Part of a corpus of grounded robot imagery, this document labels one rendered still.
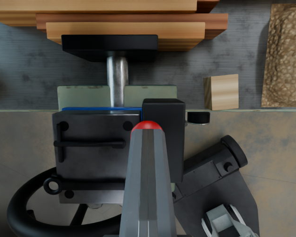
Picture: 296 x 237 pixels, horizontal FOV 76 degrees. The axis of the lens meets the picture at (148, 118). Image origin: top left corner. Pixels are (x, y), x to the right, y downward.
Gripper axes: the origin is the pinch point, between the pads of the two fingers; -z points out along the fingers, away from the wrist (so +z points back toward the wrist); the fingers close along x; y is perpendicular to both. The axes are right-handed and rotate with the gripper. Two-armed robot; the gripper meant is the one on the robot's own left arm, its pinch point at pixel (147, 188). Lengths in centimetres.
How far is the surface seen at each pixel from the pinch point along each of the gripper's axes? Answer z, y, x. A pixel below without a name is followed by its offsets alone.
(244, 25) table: -23.7, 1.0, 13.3
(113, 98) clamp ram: -13.6, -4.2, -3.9
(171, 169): -6.3, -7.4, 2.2
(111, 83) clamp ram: -14.4, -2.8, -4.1
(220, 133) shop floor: -82, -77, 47
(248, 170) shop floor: -70, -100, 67
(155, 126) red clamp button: -7.3, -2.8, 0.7
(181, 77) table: -20.1, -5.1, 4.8
